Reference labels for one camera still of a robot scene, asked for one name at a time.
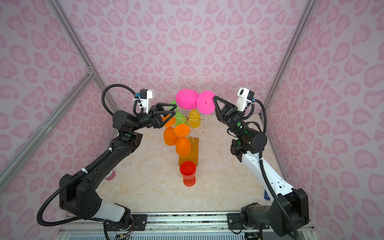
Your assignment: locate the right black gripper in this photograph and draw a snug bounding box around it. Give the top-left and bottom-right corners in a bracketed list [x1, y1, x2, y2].
[213, 101, 253, 143]

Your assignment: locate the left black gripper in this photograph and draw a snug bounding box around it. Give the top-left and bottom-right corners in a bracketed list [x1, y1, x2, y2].
[131, 104, 176, 134]

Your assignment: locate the pink wine glass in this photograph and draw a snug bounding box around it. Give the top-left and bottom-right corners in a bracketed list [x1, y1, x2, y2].
[176, 89, 216, 115]

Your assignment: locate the orange wine glass front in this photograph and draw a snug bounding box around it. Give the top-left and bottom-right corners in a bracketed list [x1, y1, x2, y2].
[173, 124, 192, 157]

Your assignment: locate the orange wine glass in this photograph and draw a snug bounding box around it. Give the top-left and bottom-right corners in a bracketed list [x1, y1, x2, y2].
[163, 117, 179, 146]
[173, 124, 192, 157]

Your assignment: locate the red wine glass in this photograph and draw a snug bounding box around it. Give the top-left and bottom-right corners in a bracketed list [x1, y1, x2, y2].
[180, 161, 197, 187]

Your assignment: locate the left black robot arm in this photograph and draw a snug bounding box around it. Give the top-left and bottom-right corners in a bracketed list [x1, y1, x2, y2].
[59, 103, 177, 227]

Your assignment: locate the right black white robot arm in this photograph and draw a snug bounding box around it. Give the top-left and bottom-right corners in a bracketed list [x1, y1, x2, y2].
[213, 96, 310, 240]

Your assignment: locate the green wine glass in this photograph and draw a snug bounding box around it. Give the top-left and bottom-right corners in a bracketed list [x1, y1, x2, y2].
[171, 101, 186, 127]

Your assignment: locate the orange wine glass back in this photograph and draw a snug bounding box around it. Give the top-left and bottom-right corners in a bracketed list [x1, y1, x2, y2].
[163, 117, 179, 146]

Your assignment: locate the yellow wine glass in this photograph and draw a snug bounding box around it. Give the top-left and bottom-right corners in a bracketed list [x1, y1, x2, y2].
[189, 110, 201, 128]

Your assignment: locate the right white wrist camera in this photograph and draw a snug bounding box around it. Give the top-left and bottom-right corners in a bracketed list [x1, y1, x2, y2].
[236, 88, 255, 112]

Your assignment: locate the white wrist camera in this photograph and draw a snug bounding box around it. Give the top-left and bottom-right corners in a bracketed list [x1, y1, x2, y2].
[236, 88, 255, 112]
[134, 89, 155, 114]

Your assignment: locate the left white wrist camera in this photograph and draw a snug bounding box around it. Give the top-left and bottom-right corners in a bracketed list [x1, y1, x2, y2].
[134, 89, 155, 114]

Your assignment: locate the gold wire glass rack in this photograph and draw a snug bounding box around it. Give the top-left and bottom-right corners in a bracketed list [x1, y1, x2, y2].
[179, 109, 212, 167]

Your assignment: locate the right black corrugated cable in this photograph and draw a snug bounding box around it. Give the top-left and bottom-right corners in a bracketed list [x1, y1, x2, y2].
[244, 98, 301, 240]

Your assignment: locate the black corrugated cable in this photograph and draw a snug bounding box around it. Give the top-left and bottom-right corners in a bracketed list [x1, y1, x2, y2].
[36, 83, 145, 227]
[244, 98, 301, 240]

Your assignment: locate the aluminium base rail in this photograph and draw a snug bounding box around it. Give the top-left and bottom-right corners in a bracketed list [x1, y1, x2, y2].
[56, 209, 319, 240]

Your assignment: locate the left black corrugated cable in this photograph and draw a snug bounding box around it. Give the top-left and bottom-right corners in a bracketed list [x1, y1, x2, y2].
[36, 83, 145, 227]

